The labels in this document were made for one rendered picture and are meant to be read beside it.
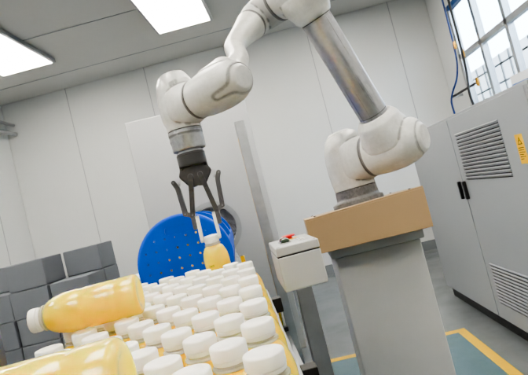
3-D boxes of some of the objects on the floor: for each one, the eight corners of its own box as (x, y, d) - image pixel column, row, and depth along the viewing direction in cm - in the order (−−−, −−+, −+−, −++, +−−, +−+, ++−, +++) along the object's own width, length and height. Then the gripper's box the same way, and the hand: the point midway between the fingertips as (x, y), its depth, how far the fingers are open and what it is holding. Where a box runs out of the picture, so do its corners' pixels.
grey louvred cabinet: (508, 281, 422) (464, 121, 429) (732, 374, 208) (638, 50, 214) (447, 296, 425) (404, 137, 431) (606, 402, 210) (516, 81, 217)
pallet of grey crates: (137, 344, 537) (112, 240, 543) (110, 371, 457) (81, 248, 463) (34, 369, 543) (11, 265, 548) (-10, 399, 463) (-37, 277, 468)
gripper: (221, 145, 131) (242, 231, 130) (160, 160, 130) (181, 247, 129) (220, 142, 124) (243, 233, 123) (155, 157, 123) (177, 249, 122)
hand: (208, 227), depth 126 cm, fingers closed on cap, 4 cm apart
